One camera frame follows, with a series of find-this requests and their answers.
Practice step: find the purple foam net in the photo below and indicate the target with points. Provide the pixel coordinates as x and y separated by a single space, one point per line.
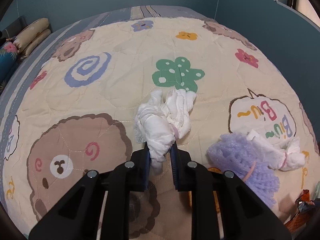
235 153

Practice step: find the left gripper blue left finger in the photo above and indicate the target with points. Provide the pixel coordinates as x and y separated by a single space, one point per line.
98 205

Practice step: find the cartoon bear quilt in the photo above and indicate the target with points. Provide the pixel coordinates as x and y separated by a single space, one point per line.
76 112

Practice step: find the blue floral folded blanket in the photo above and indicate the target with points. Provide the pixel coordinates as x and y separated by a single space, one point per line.
8 63

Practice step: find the white tissue bundle large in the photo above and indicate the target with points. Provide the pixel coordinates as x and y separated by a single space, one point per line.
284 157

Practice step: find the grey bed headboard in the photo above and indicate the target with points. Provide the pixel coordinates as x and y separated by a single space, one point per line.
14 28

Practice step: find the white tissue bundle long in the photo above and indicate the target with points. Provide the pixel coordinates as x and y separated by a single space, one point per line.
161 121

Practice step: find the orange peel curl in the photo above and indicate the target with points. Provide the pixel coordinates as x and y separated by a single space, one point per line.
216 170

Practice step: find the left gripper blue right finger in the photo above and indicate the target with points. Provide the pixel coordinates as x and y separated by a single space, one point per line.
223 206

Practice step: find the orange snack wrapper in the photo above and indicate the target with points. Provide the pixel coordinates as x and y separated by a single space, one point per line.
305 210

